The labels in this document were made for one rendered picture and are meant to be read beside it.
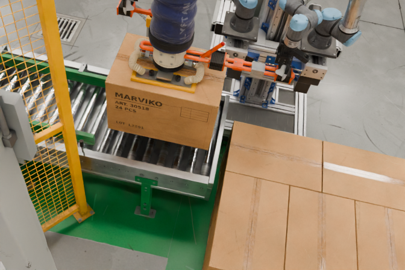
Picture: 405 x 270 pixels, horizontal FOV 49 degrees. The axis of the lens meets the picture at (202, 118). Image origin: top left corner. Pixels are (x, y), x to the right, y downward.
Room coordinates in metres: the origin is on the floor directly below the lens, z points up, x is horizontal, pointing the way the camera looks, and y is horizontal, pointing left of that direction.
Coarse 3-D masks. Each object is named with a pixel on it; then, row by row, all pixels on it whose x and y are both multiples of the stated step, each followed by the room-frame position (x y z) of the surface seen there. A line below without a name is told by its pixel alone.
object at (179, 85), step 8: (136, 72) 1.58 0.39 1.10; (152, 72) 1.57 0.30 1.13; (136, 80) 1.53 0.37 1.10; (144, 80) 1.54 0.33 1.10; (152, 80) 1.55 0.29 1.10; (160, 80) 1.56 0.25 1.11; (176, 80) 1.57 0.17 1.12; (176, 88) 1.53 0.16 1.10; (184, 88) 1.54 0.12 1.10; (192, 88) 1.55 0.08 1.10
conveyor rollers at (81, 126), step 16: (32, 80) 1.85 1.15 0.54; (48, 80) 1.88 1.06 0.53; (32, 96) 1.70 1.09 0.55; (48, 96) 1.73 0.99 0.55; (80, 96) 1.79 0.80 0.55; (96, 96) 1.82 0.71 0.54; (80, 128) 1.54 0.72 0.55; (96, 128) 1.57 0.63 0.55; (144, 160) 1.41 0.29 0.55; (160, 160) 1.43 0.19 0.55; (176, 160) 1.46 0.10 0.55; (192, 160) 1.48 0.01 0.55; (208, 160) 1.50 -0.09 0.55; (208, 176) 1.41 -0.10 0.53
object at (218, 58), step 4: (216, 52) 1.71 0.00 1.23; (220, 52) 1.72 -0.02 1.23; (224, 52) 1.72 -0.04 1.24; (212, 56) 1.68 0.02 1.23; (216, 56) 1.69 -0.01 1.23; (220, 56) 1.69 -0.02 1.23; (224, 56) 1.70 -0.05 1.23; (212, 60) 1.65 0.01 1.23; (216, 60) 1.66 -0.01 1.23; (220, 60) 1.66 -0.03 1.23; (224, 60) 1.66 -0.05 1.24; (208, 64) 1.64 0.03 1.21; (212, 64) 1.64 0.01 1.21; (216, 64) 1.63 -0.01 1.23; (220, 64) 1.63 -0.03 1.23; (224, 64) 1.64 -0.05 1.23; (212, 68) 1.63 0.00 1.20; (216, 68) 1.63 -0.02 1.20; (220, 68) 1.63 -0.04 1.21
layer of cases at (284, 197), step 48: (240, 144) 1.68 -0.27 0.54; (288, 144) 1.76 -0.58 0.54; (336, 144) 1.84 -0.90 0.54; (240, 192) 1.33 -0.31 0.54; (288, 192) 1.40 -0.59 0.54; (336, 192) 1.47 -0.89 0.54; (384, 192) 1.54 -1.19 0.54; (240, 240) 1.04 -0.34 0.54; (288, 240) 1.10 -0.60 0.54; (336, 240) 1.16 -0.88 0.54; (384, 240) 1.22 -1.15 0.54
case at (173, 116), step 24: (120, 48) 1.75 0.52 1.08; (192, 48) 1.87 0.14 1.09; (120, 72) 1.57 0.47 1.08; (192, 72) 1.68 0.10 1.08; (216, 72) 1.72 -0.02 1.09; (120, 96) 1.49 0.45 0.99; (144, 96) 1.49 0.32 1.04; (168, 96) 1.48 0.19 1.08; (192, 96) 1.51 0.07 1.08; (216, 96) 1.55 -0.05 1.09; (120, 120) 1.49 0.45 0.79; (144, 120) 1.49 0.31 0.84; (168, 120) 1.48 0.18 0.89; (192, 120) 1.48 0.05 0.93; (192, 144) 1.48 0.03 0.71
